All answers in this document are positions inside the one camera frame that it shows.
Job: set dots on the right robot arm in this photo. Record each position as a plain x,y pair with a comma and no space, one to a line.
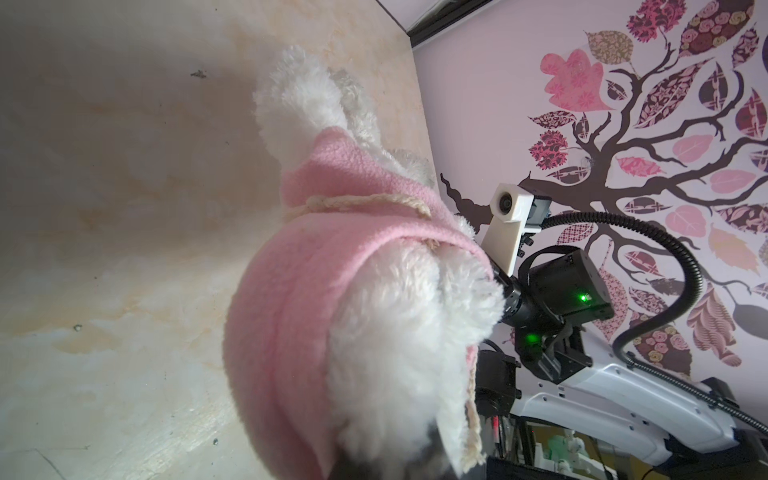
554,377

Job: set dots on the white teddy bear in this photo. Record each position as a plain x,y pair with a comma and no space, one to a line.
402,346

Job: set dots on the pink teddy hoodie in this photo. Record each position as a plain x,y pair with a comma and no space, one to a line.
275,341

